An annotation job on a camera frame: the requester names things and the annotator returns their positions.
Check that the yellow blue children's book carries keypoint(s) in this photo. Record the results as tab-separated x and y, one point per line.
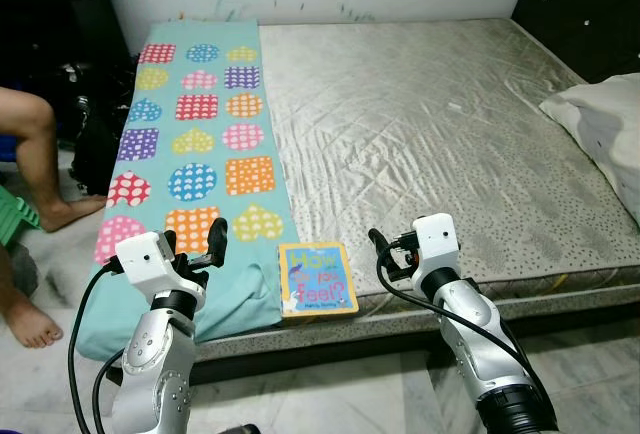
315	279

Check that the white pillow with green tree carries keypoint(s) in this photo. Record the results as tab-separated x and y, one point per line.
600	124

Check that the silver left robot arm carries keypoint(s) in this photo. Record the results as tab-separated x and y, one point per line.
150	364

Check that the black bag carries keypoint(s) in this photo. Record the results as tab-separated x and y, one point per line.
95	144

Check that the teal blanket with coloured shapes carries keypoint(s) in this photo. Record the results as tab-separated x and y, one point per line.
165	114

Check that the white quilted mattress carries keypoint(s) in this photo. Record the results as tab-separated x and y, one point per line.
420	114

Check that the green plastic stool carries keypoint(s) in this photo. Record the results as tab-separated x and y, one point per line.
15	219

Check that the person's bare leg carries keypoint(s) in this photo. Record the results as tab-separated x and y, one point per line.
40	154
25	319

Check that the black tufted headboard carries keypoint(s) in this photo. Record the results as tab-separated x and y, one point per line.
590	14

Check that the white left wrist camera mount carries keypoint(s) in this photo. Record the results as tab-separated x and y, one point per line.
145	259

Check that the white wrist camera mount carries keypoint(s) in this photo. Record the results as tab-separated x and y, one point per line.
437	239
145	259

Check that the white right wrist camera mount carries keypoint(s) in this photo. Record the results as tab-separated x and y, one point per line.
437	239

